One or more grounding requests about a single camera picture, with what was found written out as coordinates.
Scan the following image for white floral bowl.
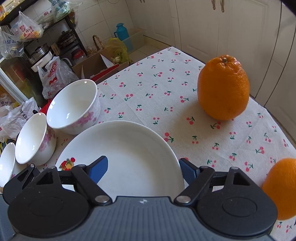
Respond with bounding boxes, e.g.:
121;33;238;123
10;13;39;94
15;113;57;166
46;79;101;135
0;142;15;187

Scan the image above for white fruit plate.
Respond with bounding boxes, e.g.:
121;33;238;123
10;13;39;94
56;121;184;200

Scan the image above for bumpy orange tangerine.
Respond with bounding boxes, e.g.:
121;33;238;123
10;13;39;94
197;55;250;121

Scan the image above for orange with green leaves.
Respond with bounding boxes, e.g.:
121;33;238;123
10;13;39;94
262;158;295;220

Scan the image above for red white plastic bag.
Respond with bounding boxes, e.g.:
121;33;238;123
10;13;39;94
37;56;79;99

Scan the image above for brown cardboard box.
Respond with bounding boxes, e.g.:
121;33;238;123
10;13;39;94
72;49;129;79

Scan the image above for yellow plastic bag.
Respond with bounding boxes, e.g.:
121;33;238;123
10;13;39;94
106;38;131;64

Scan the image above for wicker basket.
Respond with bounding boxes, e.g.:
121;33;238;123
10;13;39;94
86;35;105;56

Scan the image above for blue thermos jug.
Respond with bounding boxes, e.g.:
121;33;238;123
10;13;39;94
114;23;130;41

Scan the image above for black metal storage rack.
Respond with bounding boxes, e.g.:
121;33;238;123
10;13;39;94
1;1;87;107

